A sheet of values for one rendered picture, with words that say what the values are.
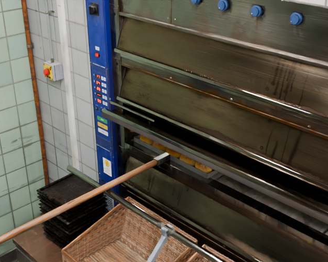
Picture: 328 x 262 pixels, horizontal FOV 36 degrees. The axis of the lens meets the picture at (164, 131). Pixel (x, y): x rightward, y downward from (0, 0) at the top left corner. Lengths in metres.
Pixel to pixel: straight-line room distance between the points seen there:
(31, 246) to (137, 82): 1.17
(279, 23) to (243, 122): 0.46
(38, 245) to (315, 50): 1.96
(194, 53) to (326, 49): 0.62
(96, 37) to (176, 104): 0.60
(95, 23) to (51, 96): 0.82
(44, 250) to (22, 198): 0.76
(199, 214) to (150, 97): 0.63
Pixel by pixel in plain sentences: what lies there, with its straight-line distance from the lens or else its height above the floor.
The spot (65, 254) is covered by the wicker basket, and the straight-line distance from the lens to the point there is 2.76.
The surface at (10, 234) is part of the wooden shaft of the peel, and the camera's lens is 2.18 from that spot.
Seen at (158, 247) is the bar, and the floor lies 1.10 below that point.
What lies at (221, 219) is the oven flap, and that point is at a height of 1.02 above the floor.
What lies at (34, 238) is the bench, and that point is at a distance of 3.14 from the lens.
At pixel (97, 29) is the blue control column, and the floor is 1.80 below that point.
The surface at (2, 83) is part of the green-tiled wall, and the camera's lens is 3.31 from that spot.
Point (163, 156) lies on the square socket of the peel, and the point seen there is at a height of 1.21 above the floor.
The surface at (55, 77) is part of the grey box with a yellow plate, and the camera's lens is 3.07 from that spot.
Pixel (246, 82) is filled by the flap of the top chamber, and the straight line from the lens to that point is 2.04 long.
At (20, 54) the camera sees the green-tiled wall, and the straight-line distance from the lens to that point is 3.33.
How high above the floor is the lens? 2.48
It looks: 27 degrees down
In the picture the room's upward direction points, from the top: straight up
